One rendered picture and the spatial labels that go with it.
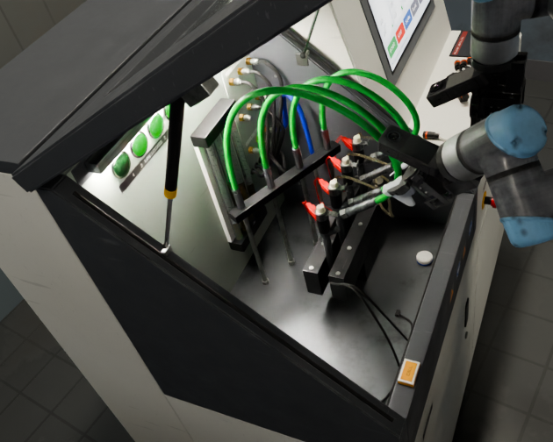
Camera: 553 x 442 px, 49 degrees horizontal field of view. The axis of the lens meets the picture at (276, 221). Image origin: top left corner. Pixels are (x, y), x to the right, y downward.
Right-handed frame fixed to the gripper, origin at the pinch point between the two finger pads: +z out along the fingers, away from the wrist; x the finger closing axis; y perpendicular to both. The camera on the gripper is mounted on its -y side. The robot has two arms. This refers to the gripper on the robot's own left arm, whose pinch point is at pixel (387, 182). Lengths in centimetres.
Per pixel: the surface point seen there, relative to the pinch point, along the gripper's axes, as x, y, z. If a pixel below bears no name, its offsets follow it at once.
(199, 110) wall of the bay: -1.1, -37.2, 24.0
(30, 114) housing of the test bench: -28, -58, 10
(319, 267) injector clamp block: -12.2, 5.1, 27.5
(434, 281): -3.3, 25.1, 15.3
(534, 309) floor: 49, 103, 91
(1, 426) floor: -95, -31, 176
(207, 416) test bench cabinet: -51, 6, 47
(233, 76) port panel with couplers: 13.0, -36.3, 28.9
